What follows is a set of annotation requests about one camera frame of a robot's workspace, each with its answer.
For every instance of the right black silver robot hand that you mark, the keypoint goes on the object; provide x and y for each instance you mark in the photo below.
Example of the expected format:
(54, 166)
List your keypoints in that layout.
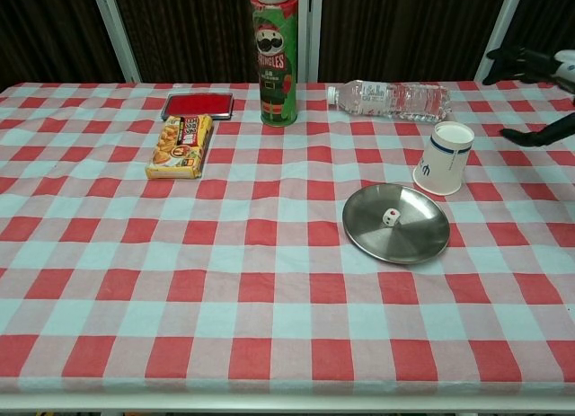
(532, 65)

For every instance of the white paper cup blue print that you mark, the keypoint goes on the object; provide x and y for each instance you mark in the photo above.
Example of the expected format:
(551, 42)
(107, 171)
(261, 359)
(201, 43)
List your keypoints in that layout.
(442, 164)

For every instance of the white die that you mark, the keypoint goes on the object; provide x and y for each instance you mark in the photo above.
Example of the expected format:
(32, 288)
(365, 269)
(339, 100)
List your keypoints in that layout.
(390, 217)

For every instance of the round metal plate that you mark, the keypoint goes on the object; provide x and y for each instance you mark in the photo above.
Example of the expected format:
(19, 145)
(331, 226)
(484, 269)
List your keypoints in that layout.
(413, 241)

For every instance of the dark corrugated partition panel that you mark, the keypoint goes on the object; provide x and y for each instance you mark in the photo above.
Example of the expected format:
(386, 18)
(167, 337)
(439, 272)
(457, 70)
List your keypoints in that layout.
(548, 16)
(404, 29)
(45, 29)
(193, 29)

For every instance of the clear plastic water bottle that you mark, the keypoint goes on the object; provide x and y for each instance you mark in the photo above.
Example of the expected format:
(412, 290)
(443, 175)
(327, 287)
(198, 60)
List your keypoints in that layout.
(391, 100)

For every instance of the green red Pringles can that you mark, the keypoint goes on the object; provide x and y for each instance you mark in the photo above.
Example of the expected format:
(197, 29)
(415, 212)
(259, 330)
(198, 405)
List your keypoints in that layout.
(274, 65)

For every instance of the red ink pad tin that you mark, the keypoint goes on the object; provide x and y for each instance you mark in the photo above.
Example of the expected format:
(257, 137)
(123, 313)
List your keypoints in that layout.
(197, 105)

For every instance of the yellow snack box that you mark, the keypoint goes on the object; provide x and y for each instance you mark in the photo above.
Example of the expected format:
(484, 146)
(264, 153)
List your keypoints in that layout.
(179, 148)

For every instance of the red white checkered tablecloth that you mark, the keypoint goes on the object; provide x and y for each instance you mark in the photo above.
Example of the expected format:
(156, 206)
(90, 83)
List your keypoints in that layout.
(224, 277)

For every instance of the white partition frame post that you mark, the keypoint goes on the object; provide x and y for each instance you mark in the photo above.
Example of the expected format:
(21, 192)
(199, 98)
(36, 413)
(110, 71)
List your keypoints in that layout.
(498, 29)
(310, 34)
(117, 34)

